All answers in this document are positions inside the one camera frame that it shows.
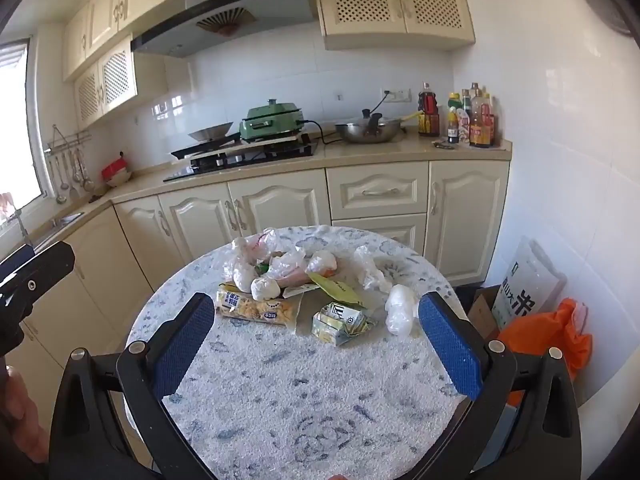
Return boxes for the green electric cooker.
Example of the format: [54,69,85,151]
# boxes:
[239,99,306,142]

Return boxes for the grey range hood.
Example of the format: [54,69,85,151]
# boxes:
[131,0,318,58]

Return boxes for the small clear bag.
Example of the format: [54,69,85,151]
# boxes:
[264,249,307,279]

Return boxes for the black gas stove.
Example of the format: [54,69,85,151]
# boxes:
[162,132,321,183]

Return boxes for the white rice bag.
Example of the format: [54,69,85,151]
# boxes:
[492,236,568,333]

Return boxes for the cream cabinet drawer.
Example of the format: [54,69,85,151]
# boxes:
[331,213,428,258]
[326,162,430,221]

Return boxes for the thin peach plastic bag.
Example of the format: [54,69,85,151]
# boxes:
[272,265,321,291]

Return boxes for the metal wall utensil rail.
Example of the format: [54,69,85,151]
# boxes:
[46,132,93,153]

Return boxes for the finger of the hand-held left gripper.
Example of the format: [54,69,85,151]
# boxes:
[0,241,76,356]
[0,244,36,286]

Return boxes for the small cream lattice cabinet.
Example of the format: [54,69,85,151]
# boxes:
[74,35,138,128]

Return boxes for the cream wall cabinet row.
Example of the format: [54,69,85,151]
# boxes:
[62,0,313,81]

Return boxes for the yellow snack packet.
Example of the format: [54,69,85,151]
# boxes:
[216,284,297,333]

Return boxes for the steel wok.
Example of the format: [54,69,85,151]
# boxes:
[334,108,421,145]

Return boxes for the clear bag with red print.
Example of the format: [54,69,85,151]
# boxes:
[245,227,296,261]

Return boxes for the kitchen window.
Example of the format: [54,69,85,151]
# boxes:
[0,40,43,221]

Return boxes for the row of hanging metal utensils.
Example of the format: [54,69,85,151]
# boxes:
[50,147,96,206]

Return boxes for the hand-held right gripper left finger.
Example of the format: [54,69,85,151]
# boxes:
[48,291,236,480]

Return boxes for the black power cable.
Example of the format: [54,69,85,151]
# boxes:
[302,120,346,146]

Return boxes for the red lidded white container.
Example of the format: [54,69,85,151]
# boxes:
[101,152,133,188]

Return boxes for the blue floral tablecloth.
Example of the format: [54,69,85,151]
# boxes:
[125,225,471,480]

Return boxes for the white plastic ball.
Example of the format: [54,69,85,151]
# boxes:
[384,284,419,337]

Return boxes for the yellow-green packet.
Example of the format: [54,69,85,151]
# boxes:
[312,301,376,348]

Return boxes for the clear bag with orange scraps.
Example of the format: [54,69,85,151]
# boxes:
[304,250,340,281]

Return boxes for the orange fabric bag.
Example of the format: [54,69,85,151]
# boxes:
[495,297,593,408]

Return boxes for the cream base cabinets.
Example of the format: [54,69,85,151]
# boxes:
[0,135,513,411]

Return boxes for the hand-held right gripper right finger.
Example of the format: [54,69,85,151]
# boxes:
[415,291,583,480]

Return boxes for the brown cardboard box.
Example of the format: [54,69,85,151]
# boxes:
[467,285,503,343]

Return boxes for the person's left hand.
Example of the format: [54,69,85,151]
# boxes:
[0,365,49,466]

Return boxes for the cream lattice wall cabinet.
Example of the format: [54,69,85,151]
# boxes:
[310,0,476,52]

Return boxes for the white tissue ball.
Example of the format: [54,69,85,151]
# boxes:
[250,276,282,302]

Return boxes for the cream corner cabinet door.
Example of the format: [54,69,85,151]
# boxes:
[429,160,511,286]

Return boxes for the grey frying pan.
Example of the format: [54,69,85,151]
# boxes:
[188,121,235,143]

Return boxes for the green yellow wrapper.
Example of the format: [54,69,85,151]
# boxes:
[280,272,367,307]

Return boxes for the row of condiment bottles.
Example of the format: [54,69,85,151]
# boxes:
[417,81,500,149]

